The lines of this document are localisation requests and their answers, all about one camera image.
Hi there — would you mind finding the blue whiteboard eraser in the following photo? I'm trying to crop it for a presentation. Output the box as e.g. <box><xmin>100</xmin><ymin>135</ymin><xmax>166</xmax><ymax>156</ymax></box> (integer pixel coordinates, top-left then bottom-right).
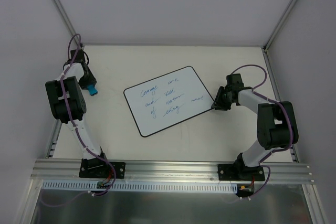
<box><xmin>87</xmin><ymin>84</ymin><xmax>98</xmax><ymax>96</ymax></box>

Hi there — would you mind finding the white whiteboard black frame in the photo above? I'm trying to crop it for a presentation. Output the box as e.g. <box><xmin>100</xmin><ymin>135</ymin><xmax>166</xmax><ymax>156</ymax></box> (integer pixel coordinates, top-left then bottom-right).
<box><xmin>123</xmin><ymin>66</ymin><xmax>214</xmax><ymax>137</ymax></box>

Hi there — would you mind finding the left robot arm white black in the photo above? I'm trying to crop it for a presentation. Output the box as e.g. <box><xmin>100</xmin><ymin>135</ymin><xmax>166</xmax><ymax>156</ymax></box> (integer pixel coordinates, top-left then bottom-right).
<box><xmin>45</xmin><ymin>49</ymin><xmax>114</xmax><ymax>180</ymax></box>

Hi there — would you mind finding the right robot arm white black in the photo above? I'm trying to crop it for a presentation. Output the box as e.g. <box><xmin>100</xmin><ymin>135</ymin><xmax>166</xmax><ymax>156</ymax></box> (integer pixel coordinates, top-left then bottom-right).
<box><xmin>212</xmin><ymin>73</ymin><xmax>299</xmax><ymax>182</ymax></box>

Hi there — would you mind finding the left aluminium frame post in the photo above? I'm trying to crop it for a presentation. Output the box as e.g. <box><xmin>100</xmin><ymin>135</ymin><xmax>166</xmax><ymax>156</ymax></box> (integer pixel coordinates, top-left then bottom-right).
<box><xmin>51</xmin><ymin>0</ymin><xmax>76</xmax><ymax>36</ymax></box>

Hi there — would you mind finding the aluminium frame post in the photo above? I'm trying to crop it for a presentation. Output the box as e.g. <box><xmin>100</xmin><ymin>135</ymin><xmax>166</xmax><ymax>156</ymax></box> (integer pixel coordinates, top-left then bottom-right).
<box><xmin>51</xmin><ymin>0</ymin><xmax>76</xmax><ymax>36</ymax></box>
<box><xmin>263</xmin><ymin>0</ymin><xmax>298</xmax><ymax>52</ymax></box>

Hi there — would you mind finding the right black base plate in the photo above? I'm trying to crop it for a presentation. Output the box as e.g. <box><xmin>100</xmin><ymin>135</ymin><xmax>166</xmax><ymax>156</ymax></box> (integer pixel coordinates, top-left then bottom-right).
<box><xmin>217</xmin><ymin>164</ymin><xmax>265</xmax><ymax>182</ymax></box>

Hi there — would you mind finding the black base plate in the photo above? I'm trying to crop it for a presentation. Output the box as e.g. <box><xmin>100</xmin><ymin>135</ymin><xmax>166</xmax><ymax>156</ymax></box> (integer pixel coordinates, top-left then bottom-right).
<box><xmin>217</xmin><ymin>164</ymin><xmax>265</xmax><ymax>182</ymax></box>
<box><xmin>79</xmin><ymin>158</ymin><xmax>126</xmax><ymax>179</ymax></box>

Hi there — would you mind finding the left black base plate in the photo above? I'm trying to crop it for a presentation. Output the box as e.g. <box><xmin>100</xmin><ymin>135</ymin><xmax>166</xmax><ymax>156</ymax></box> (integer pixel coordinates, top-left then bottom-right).
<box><xmin>79</xmin><ymin>158</ymin><xmax>126</xmax><ymax>179</ymax></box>

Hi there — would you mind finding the aluminium mounting rail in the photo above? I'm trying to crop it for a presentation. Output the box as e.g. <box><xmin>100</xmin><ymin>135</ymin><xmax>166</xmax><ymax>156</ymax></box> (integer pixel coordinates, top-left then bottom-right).
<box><xmin>30</xmin><ymin>158</ymin><xmax>315</xmax><ymax>185</ymax></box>

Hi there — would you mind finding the white slotted cable duct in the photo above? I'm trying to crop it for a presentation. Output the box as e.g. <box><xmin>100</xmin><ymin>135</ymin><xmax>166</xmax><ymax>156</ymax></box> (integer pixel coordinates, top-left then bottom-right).
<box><xmin>41</xmin><ymin>180</ymin><xmax>238</xmax><ymax>194</ymax></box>

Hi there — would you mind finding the right aluminium frame post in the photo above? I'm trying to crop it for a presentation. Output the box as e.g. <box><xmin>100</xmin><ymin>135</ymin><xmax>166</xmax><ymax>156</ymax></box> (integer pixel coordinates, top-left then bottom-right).
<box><xmin>263</xmin><ymin>0</ymin><xmax>298</xmax><ymax>52</ymax></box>

